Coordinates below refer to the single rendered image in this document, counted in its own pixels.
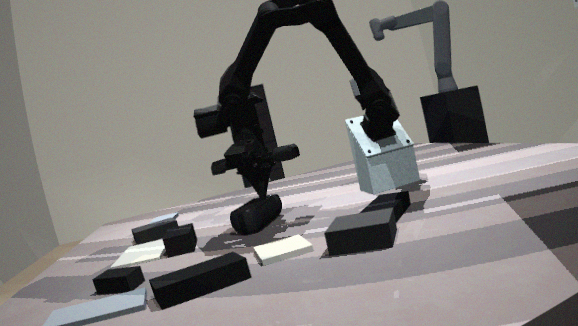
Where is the white flat panel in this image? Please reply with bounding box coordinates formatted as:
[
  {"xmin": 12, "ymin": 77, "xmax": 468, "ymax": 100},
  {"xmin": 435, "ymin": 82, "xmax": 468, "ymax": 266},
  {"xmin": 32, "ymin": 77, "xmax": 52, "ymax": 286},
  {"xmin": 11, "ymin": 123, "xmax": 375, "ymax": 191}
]
[{"xmin": 110, "ymin": 239, "xmax": 165, "ymax": 269}]

